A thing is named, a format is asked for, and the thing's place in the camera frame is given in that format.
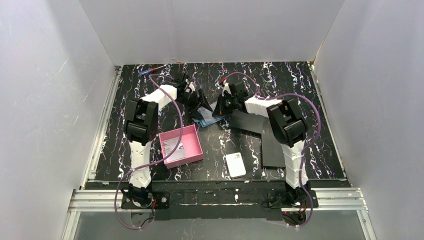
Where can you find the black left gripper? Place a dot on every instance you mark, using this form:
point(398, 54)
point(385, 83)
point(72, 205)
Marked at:
point(195, 96)

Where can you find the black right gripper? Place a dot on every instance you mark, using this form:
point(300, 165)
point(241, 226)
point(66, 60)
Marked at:
point(224, 105)

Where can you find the blue leather card holder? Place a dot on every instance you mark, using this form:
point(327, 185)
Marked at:
point(206, 117)

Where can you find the pink plastic tray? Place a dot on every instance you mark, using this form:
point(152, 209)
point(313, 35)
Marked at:
point(188, 150)

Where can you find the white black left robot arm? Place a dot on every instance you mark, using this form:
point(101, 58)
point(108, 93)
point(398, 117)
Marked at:
point(141, 127)

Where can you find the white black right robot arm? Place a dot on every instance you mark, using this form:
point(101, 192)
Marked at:
point(288, 127)

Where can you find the loose VIP card in tray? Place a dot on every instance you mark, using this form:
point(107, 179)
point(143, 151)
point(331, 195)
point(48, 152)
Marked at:
point(169, 144)

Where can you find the stack of grey cards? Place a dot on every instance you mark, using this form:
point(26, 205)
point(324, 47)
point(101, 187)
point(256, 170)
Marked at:
point(178, 154)

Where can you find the white small box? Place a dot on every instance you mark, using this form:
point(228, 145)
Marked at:
point(235, 165)

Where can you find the flat black rectangular box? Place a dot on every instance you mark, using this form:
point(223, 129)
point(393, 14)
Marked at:
point(272, 154)

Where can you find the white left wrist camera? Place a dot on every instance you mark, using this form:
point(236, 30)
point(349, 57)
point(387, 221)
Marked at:
point(191, 87)

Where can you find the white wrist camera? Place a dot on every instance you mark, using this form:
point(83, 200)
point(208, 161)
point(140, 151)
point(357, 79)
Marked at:
point(225, 87)
point(191, 87)

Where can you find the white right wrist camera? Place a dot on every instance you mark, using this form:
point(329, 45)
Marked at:
point(225, 87)

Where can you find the blue red handled screwdriver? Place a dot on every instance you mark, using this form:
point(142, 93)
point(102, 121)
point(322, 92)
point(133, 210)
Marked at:
point(150, 70)

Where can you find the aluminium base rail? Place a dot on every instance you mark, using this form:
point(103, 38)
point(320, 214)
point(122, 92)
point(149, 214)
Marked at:
point(217, 214)

